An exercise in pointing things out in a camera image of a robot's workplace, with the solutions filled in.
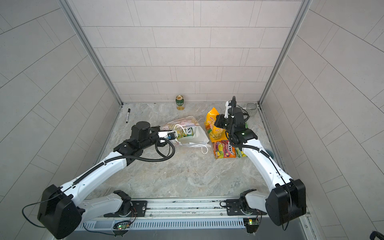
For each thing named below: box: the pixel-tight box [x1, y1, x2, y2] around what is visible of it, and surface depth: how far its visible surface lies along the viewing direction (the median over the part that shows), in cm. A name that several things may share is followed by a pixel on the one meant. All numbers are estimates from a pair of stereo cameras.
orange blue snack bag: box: [213, 140, 236, 160], surface depth 90 cm
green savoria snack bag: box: [235, 147, 248, 158], surface depth 89 cm
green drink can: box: [175, 95, 185, 107], surface depth 108 cm
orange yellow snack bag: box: [204, 107, 229, 143], surface depth 81 cm
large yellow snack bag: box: [205, 124, 228, 143], surface depth 81 cm
